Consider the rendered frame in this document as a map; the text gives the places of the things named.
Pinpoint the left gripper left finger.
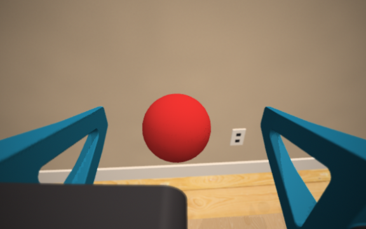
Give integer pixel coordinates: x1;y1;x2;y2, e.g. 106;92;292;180
0;106;108;184

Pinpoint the red sphere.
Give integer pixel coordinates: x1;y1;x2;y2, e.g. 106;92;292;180
142;94;211;163

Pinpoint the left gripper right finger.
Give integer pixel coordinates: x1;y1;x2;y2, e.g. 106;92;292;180
261;106;366;229

